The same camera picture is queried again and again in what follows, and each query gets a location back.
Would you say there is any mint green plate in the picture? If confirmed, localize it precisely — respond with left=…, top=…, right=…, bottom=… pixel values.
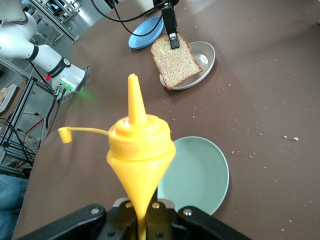
left=156, top=136, right=230, bottom=216

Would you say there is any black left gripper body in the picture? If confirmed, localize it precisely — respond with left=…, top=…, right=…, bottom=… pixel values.
left=152, top=0, right=180, bottom=9

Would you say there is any yellow squeeze bottle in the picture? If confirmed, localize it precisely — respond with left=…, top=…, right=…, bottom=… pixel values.
left=57, top=73, right=177, bottom=240

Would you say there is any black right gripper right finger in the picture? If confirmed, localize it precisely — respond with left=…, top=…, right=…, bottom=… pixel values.
left=146, top=201, right=251, bottom=240

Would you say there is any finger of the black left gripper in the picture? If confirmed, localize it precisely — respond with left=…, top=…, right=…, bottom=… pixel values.
left=161, top=6, right=181, bottom=50

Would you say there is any white toaster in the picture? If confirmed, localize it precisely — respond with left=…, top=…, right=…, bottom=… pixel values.
left=138, top=0, right=155, bottom=13

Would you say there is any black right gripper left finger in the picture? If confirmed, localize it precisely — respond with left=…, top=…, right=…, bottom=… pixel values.
left=17, top=201, right=138, bottom=240

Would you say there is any aluminium profile rack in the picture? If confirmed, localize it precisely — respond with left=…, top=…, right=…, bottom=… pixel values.
left=0, top=56, right=65, bottom=176

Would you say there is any brown tablecloth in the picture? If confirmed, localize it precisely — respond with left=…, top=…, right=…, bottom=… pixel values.
left=11, top=0, right=320, bottom=240

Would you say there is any aluminium workbench frame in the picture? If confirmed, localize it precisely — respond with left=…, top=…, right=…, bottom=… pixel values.
left=21, top=0, right=81, bottom=44

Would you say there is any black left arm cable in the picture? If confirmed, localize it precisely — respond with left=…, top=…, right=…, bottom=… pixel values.
left=90, top=0, right=167, bottom=36

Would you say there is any white tray with bread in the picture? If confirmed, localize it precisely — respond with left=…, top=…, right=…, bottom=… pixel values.
left=0, top=84, right=19, bottom=113

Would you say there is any person in blue jeans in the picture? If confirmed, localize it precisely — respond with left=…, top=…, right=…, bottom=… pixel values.
left=0, top=174, right=29, bottom=240

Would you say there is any beige plate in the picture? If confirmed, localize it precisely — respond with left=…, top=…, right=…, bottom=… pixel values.
left=159, top=41, right=216, bottom=91

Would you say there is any brown bread slice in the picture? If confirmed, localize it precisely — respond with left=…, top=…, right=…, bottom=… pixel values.
left=150, top=32, right=203, bottom=91

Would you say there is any blue plate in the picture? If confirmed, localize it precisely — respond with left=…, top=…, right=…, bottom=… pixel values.
left=128, top=16, right=165, bottom=50

